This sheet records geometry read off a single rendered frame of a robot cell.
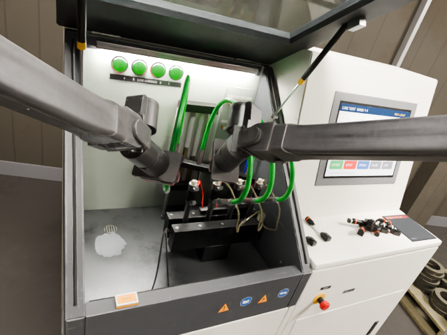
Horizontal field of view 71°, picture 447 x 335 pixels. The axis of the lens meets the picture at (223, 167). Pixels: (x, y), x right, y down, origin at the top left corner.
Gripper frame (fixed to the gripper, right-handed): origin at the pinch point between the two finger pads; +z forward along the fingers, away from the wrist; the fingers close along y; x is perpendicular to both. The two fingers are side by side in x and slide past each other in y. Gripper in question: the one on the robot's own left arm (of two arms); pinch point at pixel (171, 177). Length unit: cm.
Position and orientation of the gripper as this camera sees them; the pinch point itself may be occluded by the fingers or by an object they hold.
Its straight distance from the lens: 76.3
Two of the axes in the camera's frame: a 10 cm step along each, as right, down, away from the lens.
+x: -2.1, 9.3, -2.9
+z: 2.0, 3.4, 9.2
